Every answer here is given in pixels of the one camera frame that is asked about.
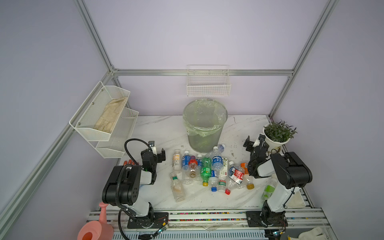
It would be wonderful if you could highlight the red label clear bottle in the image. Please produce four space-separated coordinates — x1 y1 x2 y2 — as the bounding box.
225 161 245 195

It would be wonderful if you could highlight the clear bottle green cap ring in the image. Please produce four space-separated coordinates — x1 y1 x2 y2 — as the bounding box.
169 171 186 203

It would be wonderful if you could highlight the green white label bottle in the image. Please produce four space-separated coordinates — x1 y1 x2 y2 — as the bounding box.
218 158 228 193

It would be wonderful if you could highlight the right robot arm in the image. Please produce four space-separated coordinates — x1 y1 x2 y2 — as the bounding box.
243 134 313 228

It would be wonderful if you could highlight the clear bottle near bin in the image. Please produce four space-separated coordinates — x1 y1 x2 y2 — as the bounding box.
205 144 226 158

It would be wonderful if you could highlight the grey bin with green liner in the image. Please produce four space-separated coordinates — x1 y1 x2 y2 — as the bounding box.
183 99 228 153

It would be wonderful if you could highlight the beige label small bottle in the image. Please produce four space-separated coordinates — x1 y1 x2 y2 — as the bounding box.
172 149 182 172

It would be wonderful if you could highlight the orange work glove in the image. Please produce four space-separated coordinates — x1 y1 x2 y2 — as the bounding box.
123 160 136 166

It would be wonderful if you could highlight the blue label bottle left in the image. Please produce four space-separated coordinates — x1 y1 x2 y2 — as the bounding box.
182 150 191 170

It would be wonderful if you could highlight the potted green plant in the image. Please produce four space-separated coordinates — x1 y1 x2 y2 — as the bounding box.
263 120 297 154

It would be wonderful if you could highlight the lime label bottle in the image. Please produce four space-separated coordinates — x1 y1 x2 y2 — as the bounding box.
262 178 278 201

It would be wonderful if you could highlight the orange label yellow cap bottle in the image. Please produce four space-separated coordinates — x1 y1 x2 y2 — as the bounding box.
240 162 255 190

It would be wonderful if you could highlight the blue label water bottle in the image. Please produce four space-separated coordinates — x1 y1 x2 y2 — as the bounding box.
212 146 224 171

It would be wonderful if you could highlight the green soda bottle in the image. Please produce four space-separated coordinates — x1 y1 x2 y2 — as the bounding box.
201 157 212 187

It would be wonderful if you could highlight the pepsi bottle blue cap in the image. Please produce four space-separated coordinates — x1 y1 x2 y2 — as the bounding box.
209 170 219 192

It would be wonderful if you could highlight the beige cloth in shelf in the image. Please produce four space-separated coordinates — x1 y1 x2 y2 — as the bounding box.
94 97 128 134

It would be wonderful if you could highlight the white two-tier mesh shelf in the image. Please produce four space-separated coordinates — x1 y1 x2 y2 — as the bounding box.
69 82 139 159

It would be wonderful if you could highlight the pink watering can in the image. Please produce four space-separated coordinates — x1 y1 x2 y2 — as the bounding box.
77 202 114 240

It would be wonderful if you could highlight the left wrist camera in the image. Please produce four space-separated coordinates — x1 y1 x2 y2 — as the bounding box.
148 141 158 155

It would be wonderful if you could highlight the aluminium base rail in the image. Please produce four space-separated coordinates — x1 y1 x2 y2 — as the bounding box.
107 208 337 240

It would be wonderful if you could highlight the white wire wall basket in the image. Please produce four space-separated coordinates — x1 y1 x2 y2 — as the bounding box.
187 65 232 98

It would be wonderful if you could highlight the white glove at rail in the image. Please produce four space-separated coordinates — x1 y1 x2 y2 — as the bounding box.
288 227 328 240

